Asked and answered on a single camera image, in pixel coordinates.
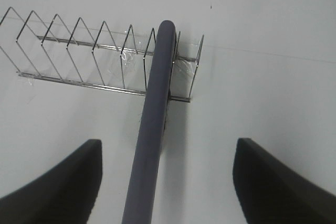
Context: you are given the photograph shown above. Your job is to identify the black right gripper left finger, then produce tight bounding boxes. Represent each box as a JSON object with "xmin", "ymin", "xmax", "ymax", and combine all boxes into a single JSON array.
[{"xmin": 1, "ymin": 140, "xmax": 102, "ymax": 223}]

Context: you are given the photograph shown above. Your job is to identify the chrome wire dish rack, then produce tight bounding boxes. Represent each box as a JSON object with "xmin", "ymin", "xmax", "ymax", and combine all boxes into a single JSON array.
[{"xmin": 0, "ymin": 7, "xmax": 205, "ymax": 103}]

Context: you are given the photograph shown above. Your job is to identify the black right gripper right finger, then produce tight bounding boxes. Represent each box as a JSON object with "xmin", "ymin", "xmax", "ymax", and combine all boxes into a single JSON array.
[{"xmin": 233, "ymin": 138, "xmax": 335, "ymax": 223}]

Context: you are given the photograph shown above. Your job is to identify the grey hand brush black bristles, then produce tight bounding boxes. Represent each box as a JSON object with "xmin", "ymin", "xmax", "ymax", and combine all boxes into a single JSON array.
[{"xmin": 121, "ymin": 20, "xmax": 176, "ymax": 223}]

